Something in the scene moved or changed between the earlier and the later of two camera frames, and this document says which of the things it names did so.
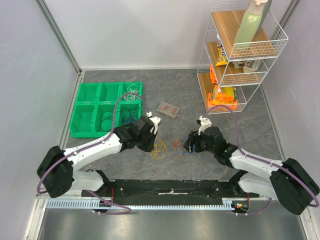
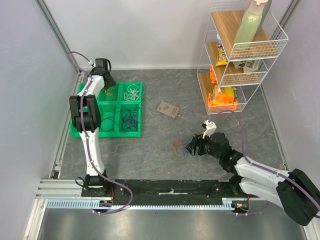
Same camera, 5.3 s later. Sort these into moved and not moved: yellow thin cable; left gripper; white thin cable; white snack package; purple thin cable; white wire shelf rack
Moved: yellow thin cable; left gripper
Not moved: purple thin cable; white wire shelf rack; white thin cable; white snack package
